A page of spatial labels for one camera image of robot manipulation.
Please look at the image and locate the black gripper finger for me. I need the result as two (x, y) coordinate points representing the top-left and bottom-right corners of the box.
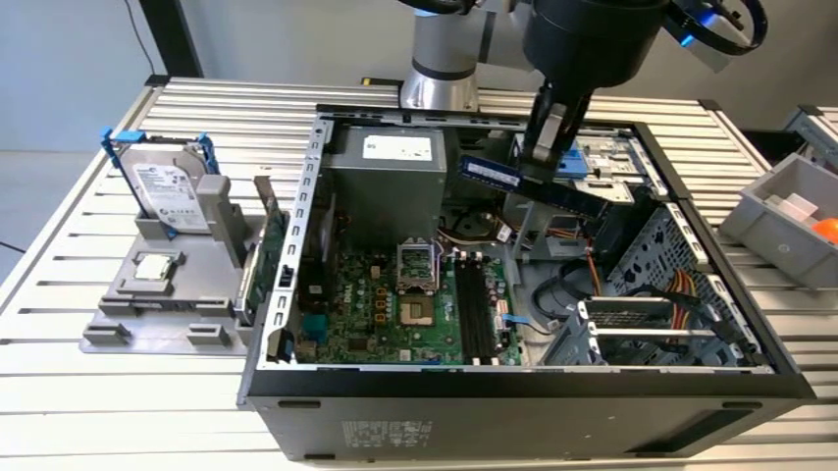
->
(561, 89), (596, 159)
(520, 81), (573, 198)

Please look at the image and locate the RAM slot with white latch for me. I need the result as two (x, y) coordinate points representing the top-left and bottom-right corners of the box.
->
(480, 251), (504, 366)
(462, 251), (486, 366)

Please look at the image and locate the grey metal drive cage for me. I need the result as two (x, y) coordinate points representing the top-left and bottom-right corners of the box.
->
(502, 125), (664, 259)

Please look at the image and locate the grey power supply unit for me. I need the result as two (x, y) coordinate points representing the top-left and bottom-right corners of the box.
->
(319, 125), (452, 246)

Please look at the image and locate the metal socket cover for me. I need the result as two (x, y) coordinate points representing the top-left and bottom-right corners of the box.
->
(397, 237), (440, 294)

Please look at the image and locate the CPU socket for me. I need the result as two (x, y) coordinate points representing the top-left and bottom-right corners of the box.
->
(400, 292), (440, 328)

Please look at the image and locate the grey metal disk bay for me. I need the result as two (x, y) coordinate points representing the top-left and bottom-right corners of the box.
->
(541, 292), (769, 368)

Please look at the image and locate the white block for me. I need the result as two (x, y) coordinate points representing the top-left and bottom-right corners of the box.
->
(764, 192), (821, 221)

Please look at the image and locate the grey plastic bin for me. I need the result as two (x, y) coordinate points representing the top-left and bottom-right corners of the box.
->
(718, 152), (838, 294)

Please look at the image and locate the green motherboard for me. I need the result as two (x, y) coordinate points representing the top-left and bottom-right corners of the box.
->
(298, 195), (525, 367)

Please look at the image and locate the green graphics card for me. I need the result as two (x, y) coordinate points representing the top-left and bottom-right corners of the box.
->
(237, 166), (295, 329)

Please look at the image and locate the orange ball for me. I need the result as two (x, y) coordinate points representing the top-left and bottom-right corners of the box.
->
(808, 218), (838, 245)

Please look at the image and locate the black PC case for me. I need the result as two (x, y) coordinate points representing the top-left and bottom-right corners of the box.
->
(235, 102), (817, 462)

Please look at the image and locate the grey parts rack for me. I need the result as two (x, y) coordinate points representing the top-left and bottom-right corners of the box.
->
(78, 174), (267, 357)

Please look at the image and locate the silver hard disk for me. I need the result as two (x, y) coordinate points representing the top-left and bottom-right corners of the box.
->
(121, 144), (213, 235)

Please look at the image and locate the silver CPU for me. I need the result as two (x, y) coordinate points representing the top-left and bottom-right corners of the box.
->
(134, 254), (174, 282)

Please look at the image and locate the blue drive bracket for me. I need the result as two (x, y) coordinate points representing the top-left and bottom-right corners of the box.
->
(554, 131), (588, 179)

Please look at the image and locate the orange red wire bundle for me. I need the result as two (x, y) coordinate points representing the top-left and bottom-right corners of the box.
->
(548, 221), (594, 239)

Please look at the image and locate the power supply wire bundle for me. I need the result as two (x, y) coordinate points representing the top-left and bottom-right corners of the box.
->
(437, 205), (520, 246)

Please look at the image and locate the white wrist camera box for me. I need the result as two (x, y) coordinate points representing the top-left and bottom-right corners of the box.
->
(666, 0), (752, 76)

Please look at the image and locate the thin red data wire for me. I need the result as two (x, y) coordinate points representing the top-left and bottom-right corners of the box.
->
(585, 246), (605, 298)

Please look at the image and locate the red yellow wire bundle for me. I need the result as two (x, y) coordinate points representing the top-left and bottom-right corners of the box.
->
(665, 268), (701, 331)

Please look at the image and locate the black frame post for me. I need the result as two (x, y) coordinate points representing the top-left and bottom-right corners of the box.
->
(134, 0), (206, 79)

